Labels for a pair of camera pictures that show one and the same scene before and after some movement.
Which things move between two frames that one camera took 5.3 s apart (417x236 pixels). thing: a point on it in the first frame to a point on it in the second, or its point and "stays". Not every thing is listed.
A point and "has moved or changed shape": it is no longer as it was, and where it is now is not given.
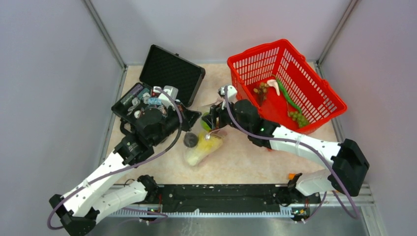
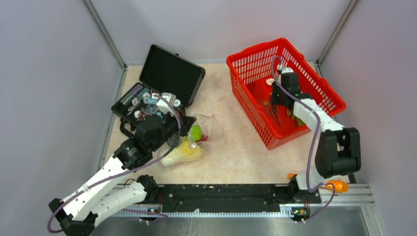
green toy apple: (203, 124) to (196, 132)
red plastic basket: (287, 92) stays
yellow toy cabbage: (207, 144) to (185, 150)
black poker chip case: (160, 68) stays
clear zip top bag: (209, 142) has moved or changed shape
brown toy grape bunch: (261, 92) to (274, 111)
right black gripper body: (221, 111) to (277, 96)
